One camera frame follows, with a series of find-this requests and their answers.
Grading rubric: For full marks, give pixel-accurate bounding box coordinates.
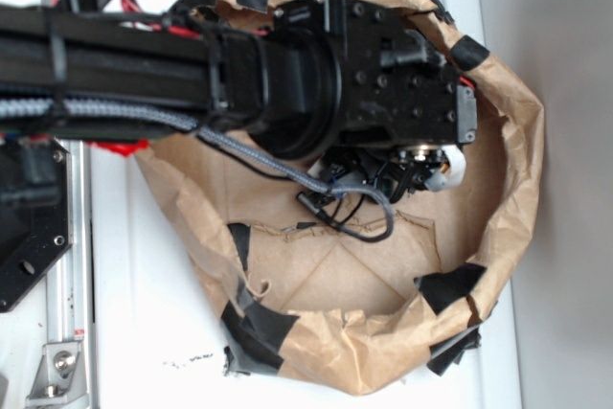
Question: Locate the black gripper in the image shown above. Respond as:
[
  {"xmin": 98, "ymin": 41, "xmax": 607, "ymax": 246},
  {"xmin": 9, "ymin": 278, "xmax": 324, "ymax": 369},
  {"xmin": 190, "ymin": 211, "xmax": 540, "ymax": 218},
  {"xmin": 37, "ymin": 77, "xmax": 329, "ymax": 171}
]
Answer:
[{"xmin": 314, "ymin": 145, "xmax": 466, "ymax": 204}]

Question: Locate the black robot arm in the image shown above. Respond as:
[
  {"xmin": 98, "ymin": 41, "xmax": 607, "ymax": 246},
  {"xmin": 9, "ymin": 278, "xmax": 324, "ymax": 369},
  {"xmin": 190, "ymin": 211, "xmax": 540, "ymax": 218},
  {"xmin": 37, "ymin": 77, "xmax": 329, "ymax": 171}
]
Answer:
[{"xmin": 1, "ymin": 0, "xmax": 477, "ymax": 222}]

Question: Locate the brown paper bag bin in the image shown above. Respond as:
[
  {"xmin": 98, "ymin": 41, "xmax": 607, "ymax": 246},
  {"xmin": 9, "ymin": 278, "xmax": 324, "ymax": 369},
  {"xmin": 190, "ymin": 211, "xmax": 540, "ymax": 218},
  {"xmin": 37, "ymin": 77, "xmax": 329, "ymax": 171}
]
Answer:
[{"xmin": 136, "ymin": 0, "xmax": 545, "ymax": 396}]

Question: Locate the white tray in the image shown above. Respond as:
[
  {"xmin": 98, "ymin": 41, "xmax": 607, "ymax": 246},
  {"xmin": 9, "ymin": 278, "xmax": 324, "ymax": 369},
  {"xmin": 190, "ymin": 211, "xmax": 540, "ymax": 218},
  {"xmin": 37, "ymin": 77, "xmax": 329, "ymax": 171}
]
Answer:
[{"xmin": 91, "ymin": 0, "xmax": 522, "ymax": 408}]

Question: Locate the aluminium extrusion rail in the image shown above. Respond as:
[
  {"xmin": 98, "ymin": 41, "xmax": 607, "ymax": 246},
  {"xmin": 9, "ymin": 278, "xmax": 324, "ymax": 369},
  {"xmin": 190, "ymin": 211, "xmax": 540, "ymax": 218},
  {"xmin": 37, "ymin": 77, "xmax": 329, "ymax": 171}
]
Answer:
[{"xmin": 45, "ymin": 140, "xmax": 98, "ymax": 408}]

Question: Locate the black hexagonal robot base plate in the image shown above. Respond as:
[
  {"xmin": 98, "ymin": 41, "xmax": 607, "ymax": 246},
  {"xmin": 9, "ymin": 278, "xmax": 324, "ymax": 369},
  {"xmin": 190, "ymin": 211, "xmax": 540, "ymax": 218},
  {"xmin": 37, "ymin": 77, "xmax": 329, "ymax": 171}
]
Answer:
[{"xmin": 1, "ymin": 140, "xmax": 72, "ymax": 313}]

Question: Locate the grey braided cable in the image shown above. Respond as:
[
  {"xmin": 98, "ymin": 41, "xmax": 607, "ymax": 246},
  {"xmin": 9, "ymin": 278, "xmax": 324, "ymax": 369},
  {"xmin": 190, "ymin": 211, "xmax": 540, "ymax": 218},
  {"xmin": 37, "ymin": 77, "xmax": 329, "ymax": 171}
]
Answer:
[{"xmin": 0, "ymin": 96, "xmax": 396, "ymax": 243}]

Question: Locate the metal corner bracket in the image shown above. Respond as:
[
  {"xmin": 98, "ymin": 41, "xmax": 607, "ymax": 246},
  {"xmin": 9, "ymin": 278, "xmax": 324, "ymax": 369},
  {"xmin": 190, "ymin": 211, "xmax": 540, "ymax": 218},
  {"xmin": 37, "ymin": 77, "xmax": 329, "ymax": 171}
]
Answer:
[{"xmin": 25, "ymin": 341, "xmax": 90, "ymax": 409}]

